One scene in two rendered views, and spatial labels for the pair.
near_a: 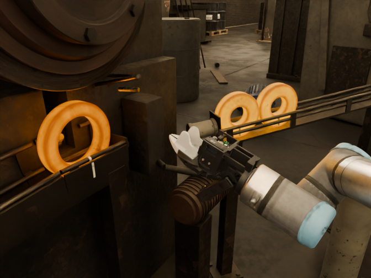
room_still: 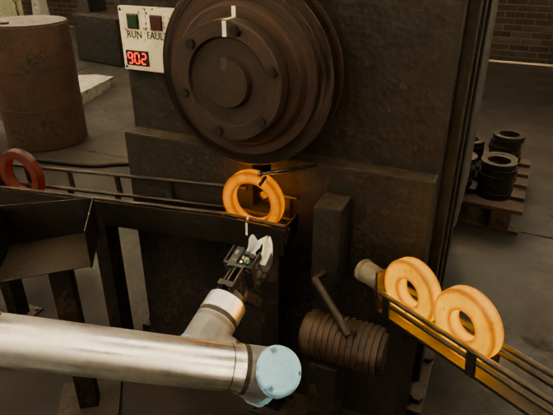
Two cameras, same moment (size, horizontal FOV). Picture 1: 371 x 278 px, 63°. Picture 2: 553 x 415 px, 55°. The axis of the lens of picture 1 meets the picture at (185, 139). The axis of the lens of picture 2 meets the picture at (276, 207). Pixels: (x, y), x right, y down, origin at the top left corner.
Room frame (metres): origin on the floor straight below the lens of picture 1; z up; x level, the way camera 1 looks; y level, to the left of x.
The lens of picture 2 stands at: (0.47, -1.08, 1.43)
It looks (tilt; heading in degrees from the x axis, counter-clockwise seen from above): 27 degrees down; 79
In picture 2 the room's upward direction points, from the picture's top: straight up
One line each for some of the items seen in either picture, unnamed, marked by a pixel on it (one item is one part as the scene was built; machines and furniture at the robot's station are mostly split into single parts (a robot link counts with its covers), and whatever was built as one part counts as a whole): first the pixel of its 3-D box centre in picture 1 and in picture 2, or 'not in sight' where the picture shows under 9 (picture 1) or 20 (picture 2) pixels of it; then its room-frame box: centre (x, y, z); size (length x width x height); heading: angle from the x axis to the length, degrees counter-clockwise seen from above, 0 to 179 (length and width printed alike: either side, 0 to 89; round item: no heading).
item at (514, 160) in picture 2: not in sight; (424, 153); (1.93, 1.76, 0.22); 1.20 x 0.81 x 0.44; 144
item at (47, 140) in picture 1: (77, 139); (253, 200); (0.66, 0.26, 0.75); 0.18 x 0.03 x 0.18; 146
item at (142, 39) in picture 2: not in sight; (160, 40); (0.43, 0.53, 1.15); 0.26 x 0.02 x 0.18; 146
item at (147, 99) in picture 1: (143, 134); (331, 238); (0.85, 0.13, 0.68); 0.11 x 0.08 x 0.24; 56
